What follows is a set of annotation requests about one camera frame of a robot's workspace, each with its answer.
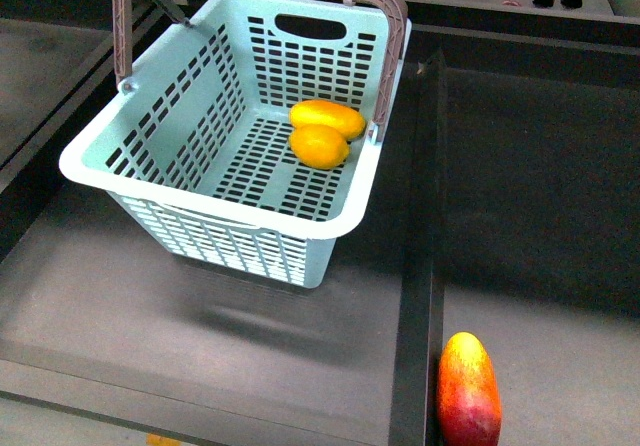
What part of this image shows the yellow lemon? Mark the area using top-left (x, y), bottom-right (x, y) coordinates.
top-left (288, 125), bottom-right (350, 170)

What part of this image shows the light blue plastic basket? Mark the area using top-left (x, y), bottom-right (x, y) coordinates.
top-left (59, 0), bottom-right (389, 288)

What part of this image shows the red yellow mango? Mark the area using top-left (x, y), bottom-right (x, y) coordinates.
top-left (436, 332), bottom-right (502, 446)

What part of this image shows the black display tray divider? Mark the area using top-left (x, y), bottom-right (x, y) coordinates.
top-left (388, 50), bottom-right (448, 445)

